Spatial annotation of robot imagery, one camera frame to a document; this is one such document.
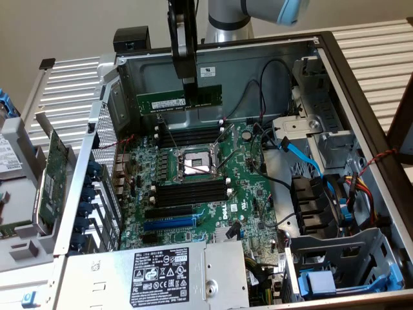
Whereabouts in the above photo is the green motherboard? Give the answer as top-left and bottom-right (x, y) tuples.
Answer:
(118, 119), (288, 259)

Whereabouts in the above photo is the yellow red wire bundle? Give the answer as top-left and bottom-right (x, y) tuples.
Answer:
(342, 172), (380, 227)

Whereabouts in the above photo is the black wire plug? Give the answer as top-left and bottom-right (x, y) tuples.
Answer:
(225, 221), (243, 240)

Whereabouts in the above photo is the silver power supply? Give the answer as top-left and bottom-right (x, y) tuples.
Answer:
(63, 240), (251, 310)

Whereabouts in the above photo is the blue flat wire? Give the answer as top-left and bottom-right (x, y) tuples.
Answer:
(279, 136), (338, 207)

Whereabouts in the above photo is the thin metal locking lever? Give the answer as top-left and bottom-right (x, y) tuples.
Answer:
(157, 116), (181, 156)
(216, 145), (243, 172)

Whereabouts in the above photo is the metal disk bay cage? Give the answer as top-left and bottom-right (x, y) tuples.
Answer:
(271, 55), (368, 177)

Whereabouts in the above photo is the black box bracket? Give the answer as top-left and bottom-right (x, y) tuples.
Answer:
(113, 28), (152, 52)

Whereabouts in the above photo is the metal CPU socket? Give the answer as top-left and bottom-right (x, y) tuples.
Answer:
(172, 141), (227, 183)

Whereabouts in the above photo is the blue square button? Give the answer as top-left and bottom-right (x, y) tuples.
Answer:
(21, 290), (38, 308)

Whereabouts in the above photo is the metal socket cover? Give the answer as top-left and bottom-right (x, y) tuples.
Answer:
(212, 123), (241, 152)

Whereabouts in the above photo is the thin black wire loop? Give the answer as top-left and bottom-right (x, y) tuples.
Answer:
(259, 59), (293, 118)

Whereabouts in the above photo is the blue expansion slot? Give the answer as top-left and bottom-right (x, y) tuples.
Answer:
(143, 216), (198, 232)

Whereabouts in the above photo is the silver chipset heatsink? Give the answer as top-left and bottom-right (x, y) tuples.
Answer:
(211, 225), (243, 243)

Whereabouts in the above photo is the silver hard disk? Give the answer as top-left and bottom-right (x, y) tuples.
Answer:
(0, 132), (26, 181)

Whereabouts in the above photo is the long black expansion slot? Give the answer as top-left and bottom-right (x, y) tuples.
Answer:
(144, 205), (195, 220)

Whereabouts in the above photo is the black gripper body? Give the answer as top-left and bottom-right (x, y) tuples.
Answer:
(167, 0), (198, 79)

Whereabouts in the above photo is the red black twisted wire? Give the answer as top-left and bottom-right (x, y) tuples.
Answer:
(357, 147), (400, 178)
(92, 134), (136, 151)

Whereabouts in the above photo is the metal disk bay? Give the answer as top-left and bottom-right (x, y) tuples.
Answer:
(283, 227), (407, 303)

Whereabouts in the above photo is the green RAM stick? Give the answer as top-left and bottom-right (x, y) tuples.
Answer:
(136, 84), (223, 116)
(0, 220), (34, 239)

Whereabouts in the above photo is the black yellow wire bundle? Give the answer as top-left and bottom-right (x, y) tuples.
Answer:
(244, 254), (287, 306)

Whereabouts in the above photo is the open PC case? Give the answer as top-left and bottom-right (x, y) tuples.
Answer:
(53, 30), (413, 310)

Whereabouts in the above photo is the black fan shroud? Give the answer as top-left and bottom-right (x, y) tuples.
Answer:
(290, 174), (343, 236)

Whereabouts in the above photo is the dark brown bar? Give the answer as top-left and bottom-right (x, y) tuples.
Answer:
(386, 73), (413, 164)

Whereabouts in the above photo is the green graphics card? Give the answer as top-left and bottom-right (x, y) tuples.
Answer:
(32, 111), (78, 236)

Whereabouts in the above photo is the black round wire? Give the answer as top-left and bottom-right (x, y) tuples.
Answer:
(250, 121), (293, 191)

